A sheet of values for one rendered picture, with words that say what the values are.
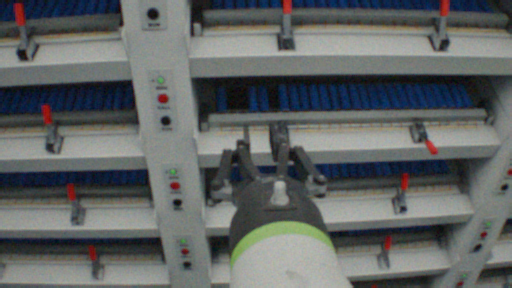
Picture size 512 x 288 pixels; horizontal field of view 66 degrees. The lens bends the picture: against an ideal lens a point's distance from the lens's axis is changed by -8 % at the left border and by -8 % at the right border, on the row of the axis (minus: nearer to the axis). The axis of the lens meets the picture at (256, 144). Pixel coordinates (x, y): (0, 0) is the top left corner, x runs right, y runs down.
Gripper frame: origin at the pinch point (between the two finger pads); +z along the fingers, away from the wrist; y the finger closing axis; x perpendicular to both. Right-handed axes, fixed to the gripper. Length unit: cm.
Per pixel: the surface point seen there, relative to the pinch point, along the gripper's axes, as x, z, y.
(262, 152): 9.1, 15.6, -1.5
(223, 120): 4.1, 19.5, 5.4
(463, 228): 34, 21, -50
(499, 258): 46, 22, -64
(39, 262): 43, 27, 54
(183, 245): 32.7, 19.6, 15.4
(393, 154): 11.0, 16.2, -27.1
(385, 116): 4.2, 19.0, -25.7
